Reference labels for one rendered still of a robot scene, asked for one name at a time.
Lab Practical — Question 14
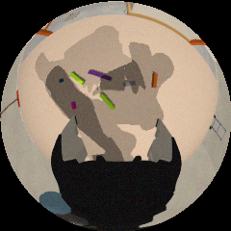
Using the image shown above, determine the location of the lime green rod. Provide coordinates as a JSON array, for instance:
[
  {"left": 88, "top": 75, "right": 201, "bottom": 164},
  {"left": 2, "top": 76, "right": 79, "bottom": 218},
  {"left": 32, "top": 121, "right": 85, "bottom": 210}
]
[{"left": 99, "top": 93, "right": 115, "bottom": 110}]

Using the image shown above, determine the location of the olive green rod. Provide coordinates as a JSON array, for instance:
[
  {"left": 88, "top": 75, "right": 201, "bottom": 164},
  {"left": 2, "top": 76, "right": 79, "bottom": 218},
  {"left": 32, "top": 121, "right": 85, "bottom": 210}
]
[{"left": 69, "top": 72, "right": 85, "bottom": 85}]

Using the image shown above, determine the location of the orange rod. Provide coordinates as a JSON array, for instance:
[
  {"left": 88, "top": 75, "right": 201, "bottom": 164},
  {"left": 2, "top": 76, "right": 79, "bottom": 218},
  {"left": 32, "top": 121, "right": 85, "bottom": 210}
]
[{"left": 151, "top": 73, "right": 158, "bottom": 89}]

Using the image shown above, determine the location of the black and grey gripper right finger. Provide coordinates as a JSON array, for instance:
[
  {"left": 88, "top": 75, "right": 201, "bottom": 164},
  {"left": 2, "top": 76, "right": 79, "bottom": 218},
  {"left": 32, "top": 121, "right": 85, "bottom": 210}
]
[{"left": 147, "top": 118, "right": 182, "bottom": 193}]

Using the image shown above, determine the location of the magenta rod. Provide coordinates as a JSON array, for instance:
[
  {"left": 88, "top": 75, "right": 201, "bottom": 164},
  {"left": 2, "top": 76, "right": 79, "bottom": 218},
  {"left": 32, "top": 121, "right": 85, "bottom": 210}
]
[{"left": 71, "top": 102, "right": 76, "bottom": 110}]

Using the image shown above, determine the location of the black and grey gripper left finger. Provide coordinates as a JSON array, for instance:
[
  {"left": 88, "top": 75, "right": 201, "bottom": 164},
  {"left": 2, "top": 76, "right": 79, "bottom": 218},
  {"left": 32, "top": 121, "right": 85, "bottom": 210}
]
[{"left": 51, "top": 116, "right": 88, "bottom": 194}]

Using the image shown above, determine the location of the purple rod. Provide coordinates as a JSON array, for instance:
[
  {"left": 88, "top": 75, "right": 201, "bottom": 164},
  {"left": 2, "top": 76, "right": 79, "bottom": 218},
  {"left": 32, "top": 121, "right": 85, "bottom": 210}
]
[{"left": 88, "top": 70, "right": 113, "bottom": 81}]

